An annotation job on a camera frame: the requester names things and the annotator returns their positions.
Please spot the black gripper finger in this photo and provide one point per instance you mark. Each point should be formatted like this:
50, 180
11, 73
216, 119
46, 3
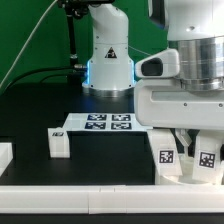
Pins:
186, 141

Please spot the black camera stand pole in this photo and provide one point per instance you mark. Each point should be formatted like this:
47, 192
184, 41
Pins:
73, 10

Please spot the white left fence rail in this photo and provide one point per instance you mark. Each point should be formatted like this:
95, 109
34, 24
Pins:
6, 156

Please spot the white marker board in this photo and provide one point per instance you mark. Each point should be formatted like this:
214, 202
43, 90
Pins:
108, 122

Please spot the white fence rail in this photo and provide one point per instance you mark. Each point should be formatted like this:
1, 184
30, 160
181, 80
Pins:
6, 156
112, 199

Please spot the white front fence rail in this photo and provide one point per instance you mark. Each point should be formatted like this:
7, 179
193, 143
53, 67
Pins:
112, 199

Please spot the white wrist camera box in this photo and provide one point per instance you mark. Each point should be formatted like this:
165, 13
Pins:
165, 64

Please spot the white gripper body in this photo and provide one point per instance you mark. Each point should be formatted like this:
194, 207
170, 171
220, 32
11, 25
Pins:
163, 103

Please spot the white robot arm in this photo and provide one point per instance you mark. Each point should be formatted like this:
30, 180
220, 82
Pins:
195, 29

